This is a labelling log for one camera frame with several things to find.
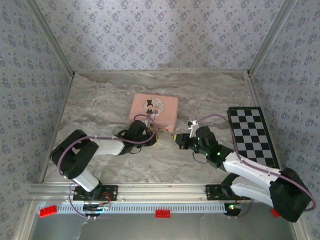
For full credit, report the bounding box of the pink tin box with cartoon couple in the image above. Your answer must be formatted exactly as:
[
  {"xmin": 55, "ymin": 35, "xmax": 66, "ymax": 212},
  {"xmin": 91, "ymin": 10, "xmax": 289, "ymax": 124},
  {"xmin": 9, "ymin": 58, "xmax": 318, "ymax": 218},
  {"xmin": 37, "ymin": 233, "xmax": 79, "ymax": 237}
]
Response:
[{"xmin": 128, "ymin": 93, "xmax": 180, "ymax": 134}]

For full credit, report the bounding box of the black and grey checkerboard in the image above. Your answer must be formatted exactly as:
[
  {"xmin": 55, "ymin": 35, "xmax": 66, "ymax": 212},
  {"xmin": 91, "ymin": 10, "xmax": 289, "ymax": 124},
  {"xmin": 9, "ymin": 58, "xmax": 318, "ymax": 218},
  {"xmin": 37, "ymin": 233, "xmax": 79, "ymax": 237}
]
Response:
[{"xmin": 226, "ymin": 106, "xmax": 281, "ymax": 169}]

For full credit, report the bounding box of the grey metal lower shelf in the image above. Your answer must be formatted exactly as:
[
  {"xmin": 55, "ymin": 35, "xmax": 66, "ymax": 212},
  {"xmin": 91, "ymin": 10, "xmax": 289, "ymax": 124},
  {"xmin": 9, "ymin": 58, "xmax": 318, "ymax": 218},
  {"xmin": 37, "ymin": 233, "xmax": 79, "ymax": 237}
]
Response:
[{"xmin": 31, "ymin": 212, "xmax": 296, "ymax": 240}]

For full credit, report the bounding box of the long red toy brick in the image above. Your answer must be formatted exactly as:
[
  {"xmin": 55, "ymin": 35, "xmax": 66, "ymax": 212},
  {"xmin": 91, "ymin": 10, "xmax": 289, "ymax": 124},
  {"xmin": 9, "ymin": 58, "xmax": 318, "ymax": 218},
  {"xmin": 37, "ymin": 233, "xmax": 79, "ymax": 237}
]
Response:
[{"xmin": 39, "ymin": 205, "xmax": 58, "ymax": 218}]

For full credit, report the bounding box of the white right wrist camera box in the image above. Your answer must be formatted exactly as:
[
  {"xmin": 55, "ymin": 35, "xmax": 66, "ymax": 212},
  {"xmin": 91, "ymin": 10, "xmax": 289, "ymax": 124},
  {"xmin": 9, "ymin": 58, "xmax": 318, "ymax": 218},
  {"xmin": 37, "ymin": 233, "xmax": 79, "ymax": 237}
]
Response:
[{"xmin": 186, "ymin": 119, "xmax": 201, "ymax": 138}]

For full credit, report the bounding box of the thin black left gripper cable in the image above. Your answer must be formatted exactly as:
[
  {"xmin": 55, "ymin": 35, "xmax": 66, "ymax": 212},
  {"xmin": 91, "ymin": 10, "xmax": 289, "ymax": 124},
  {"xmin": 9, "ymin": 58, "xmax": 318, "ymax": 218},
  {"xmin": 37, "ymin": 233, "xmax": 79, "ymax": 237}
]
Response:
[{"xmin": 113, "ymin": 129, "xmax": 142, "ymax": 156}]

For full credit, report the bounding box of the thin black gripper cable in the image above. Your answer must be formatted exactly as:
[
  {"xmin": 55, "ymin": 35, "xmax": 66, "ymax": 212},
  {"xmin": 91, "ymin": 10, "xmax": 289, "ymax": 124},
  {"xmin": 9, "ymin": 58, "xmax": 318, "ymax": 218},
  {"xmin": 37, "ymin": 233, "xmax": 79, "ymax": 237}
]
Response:
[
  {"xmin": 113, "ymin": 129, "xmax": 142, "ymax": 156},
  {"xmin": 191, "ymin": 149, "xmax": 214, "ymax": 164}
]

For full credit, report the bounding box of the thin black right gripper cable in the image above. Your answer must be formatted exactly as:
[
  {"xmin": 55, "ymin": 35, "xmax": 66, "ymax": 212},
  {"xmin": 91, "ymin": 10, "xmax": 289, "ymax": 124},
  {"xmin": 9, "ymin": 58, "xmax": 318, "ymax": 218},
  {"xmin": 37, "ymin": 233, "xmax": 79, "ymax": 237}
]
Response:
[{"xmin": 191, "ymin": 149, "xmax": 214, "ymax": 164}]

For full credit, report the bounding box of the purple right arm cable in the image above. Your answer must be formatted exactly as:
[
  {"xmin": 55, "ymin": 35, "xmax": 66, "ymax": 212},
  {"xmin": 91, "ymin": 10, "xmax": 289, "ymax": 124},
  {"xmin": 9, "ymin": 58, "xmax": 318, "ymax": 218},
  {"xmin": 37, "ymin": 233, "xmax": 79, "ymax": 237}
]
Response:
[{"xmin": 194, "ymin": 113, "xmax": 317, "ymax": 220}]

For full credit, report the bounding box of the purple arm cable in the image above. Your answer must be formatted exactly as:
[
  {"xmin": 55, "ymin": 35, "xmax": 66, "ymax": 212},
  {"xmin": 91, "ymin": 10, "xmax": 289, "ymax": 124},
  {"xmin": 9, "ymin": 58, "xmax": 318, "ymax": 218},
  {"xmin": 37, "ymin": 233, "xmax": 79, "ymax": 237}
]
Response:
[
  {"xmin": 57, "ymin": 113, "xmax": 157, "ymax": 221},
  {"xmin": 194, "ymin": 113, "xmax": 317, "ymax": 220}
]

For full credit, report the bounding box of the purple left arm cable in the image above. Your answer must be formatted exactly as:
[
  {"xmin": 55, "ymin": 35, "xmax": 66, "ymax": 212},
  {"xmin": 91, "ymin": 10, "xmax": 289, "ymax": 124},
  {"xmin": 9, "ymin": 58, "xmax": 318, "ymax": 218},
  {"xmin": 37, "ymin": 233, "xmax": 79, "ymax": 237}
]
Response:
[{"xmin": 57, "ymin": 113, "xmax": 157, "ymax": 221}]

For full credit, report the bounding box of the aluminium front rail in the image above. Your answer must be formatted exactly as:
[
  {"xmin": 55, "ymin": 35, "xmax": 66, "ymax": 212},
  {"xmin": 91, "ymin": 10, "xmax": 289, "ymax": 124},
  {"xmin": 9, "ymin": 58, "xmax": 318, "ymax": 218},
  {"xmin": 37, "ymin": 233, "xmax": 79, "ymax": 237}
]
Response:
[{"xmin": 27, "ymin": 182, "xmax": 300, "ymax": 202}]

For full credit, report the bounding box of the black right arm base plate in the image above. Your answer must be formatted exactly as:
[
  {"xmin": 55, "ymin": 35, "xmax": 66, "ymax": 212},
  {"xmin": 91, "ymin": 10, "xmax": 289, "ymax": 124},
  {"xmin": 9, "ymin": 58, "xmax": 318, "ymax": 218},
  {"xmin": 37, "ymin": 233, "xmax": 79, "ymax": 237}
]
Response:
[{"xmin": 205, "ymin": 184, "xmax": 251, "ymax": 202}]

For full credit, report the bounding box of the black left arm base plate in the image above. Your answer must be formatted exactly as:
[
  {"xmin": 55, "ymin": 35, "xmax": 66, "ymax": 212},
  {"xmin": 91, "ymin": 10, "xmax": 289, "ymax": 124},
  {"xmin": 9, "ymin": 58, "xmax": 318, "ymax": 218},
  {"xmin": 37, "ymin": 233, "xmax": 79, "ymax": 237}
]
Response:
[{"xmin": 73, "ymin": 184, "xmax": 119, "ymax": 202}]

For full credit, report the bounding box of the aluminium back rail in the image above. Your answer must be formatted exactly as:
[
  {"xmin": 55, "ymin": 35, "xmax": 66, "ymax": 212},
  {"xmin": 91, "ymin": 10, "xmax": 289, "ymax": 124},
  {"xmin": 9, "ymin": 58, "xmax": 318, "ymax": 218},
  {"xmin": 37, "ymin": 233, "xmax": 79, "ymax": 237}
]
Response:
[{"xmin": 73, "ymin": 70, "xmax": 250, "ymax": 75}]

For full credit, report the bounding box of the aluminium side rail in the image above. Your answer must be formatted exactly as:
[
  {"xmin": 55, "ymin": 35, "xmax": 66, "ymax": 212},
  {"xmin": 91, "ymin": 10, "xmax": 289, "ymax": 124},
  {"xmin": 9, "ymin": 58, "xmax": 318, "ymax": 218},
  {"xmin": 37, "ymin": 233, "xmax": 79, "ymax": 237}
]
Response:
[
  {"xmin": 246, "ymin": 71, "xmax": 287, "ymax": 176},
  {"xmin": 38, "ymin": 72, "xmax": 76, "ymax": 183}
]

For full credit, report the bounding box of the slotted grey cable duct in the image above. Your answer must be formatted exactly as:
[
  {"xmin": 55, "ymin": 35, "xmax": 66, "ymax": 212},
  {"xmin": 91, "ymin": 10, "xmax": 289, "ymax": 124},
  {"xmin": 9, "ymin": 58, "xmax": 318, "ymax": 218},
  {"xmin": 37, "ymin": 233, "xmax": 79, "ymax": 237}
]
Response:
[{"xmin": 37, "ymin": 201, "xmax": 231, "ymax": 215}]

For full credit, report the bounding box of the aluminium corner post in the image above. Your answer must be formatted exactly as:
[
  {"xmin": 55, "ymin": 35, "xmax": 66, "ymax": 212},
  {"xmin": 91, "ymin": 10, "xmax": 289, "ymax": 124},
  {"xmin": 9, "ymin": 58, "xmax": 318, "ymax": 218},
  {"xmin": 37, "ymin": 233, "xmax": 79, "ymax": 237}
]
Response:
[{"xmin": 246, "ymin": 0, "xmax": 300, "ymax": 76}]

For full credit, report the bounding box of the aluminium frame leg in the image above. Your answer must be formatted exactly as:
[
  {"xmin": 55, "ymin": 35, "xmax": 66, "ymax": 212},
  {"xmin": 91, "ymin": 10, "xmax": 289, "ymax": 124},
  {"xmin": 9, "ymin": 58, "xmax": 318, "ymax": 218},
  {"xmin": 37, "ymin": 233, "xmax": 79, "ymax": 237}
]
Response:
[
  {"xmin": 291, "ymin": 218, "xmax": 310, "ymax": 240},
  {"xmin": 14, "ymin": 201, "xmax": 39, "ymax": 240}
]

